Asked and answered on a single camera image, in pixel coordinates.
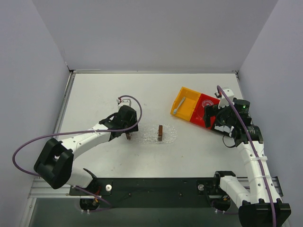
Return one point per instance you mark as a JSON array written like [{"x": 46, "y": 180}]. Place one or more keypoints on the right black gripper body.
[{"x": 213, "y": 116}]

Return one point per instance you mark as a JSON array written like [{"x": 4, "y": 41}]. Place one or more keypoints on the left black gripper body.
[{"x": 129, "y": 132}]

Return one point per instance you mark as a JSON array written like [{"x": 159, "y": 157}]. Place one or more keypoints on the brown wooden tray foot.
[
  {"x": 129, "y": 135},
  {"x": 160, "y": 132}
]

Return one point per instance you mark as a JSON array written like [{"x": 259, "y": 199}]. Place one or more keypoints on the clear plastic cup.
[{"x": 205, "y": 103}]

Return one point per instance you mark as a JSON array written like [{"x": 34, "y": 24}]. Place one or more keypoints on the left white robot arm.
[{"x": 55, "y": 162}]

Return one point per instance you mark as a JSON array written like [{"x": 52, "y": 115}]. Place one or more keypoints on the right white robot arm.
[{"x": 260, "y": 205}]

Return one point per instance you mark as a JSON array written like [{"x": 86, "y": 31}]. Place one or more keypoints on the clear textured oval tray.
[{"x": 149, "y": 134}]

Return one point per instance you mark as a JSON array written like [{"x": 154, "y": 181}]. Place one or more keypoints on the light blue toothbrush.
[{"x": 181, "y": 102}]

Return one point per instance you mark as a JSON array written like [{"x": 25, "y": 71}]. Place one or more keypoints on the red plastic bin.
[{"x": 198, "y": 114}]

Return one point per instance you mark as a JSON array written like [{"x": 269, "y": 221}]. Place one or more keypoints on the black plastic bin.
[{"x": 222, "y": 129}]

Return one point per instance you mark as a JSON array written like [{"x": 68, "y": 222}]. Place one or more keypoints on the yellow plastic bin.
[{"x": 187, "y": 108}]

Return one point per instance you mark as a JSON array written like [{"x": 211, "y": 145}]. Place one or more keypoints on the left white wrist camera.
[{"x": 123, "y": 102}]

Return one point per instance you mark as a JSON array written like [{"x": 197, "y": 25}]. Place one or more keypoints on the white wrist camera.
[
  {"x": 225, "y": 95},
  {"x": 123, "y": 102}
]

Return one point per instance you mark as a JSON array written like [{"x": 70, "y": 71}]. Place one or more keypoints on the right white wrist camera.
[{"x": 225, "y": 95}]

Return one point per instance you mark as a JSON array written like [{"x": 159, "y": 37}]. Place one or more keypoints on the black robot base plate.
[{"x": 177, "y": 192}]

